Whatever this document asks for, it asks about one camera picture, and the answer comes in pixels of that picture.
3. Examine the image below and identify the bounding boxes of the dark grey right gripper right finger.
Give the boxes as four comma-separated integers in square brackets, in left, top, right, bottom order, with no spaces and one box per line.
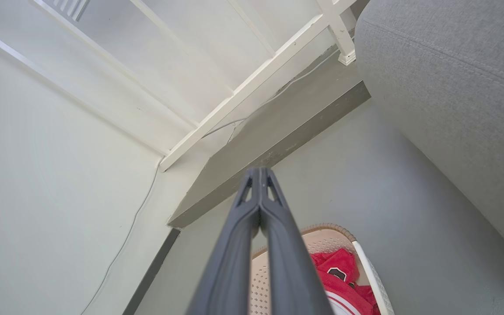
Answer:
[261,168,334,315]

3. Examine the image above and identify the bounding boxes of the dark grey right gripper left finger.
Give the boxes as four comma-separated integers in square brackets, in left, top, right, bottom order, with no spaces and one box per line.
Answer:
[186,168,262,315]

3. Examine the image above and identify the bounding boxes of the beige perforated plastic laundry basket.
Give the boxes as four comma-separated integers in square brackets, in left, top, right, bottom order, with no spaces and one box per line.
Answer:
[249,223,395,315]

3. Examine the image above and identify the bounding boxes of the red and white jersey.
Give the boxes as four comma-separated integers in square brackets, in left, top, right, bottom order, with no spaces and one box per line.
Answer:
[310,248,382,315]

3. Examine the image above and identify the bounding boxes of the black baseboard strip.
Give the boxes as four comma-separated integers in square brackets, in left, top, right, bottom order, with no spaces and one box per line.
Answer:
[122,227,181,315]

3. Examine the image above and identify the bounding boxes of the white wooden railing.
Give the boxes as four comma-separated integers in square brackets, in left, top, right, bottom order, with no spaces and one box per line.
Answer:
[0,0,358,172]

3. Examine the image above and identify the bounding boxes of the grey fabric sofa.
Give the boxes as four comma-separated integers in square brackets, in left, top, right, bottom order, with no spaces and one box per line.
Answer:
[354,0,504,268]

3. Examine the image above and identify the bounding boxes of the white slatted vent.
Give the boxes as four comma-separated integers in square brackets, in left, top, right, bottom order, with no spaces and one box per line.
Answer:
[51,0,91,22]

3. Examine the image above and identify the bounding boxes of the thin grey cable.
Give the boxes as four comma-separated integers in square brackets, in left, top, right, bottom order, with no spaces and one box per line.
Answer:
[79,48,342,315]

